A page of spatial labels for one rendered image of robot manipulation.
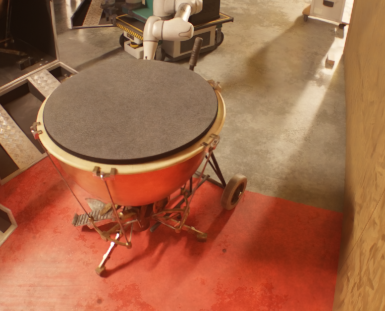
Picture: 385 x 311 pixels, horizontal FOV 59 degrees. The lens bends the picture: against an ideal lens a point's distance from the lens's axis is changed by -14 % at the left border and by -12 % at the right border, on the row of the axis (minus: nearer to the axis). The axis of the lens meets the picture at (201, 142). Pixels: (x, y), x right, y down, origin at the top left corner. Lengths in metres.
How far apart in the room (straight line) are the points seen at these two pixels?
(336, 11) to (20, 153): 3.71
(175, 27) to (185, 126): 1.30
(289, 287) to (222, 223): 0.51
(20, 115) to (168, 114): 1.78
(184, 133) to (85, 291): 0.94
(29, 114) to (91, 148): 1.73
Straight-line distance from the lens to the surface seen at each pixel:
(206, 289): 1.80
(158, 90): 1.47
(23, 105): 3.04
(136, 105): 1.39
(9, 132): 2.69
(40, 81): 3.05
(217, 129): 1.32
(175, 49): 3.27
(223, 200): 1.98
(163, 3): 3.09
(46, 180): 2.35
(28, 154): 2.53
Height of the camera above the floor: 1.57
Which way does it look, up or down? 39 degrees down
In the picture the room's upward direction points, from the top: 3 degrees clockwise
